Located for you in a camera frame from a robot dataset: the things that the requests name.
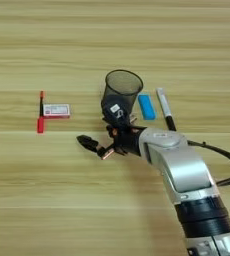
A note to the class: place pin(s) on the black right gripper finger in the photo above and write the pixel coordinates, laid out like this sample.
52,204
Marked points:
87,142

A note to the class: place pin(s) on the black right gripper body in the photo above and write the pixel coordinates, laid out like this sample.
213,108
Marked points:
125,138

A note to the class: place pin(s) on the blue rectangular eraser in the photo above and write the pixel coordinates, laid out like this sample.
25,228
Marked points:
147,107

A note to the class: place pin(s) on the grey marker with black cap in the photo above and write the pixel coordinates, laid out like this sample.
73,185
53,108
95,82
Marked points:
165,108

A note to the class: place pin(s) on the black mesh pen cup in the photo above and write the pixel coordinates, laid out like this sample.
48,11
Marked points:
123,88

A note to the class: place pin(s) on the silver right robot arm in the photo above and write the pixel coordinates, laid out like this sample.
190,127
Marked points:
190,170

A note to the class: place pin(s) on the small red white card box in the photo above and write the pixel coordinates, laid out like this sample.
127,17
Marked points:
56,110

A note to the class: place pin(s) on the red and black pen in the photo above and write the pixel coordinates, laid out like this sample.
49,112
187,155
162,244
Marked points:
40,124

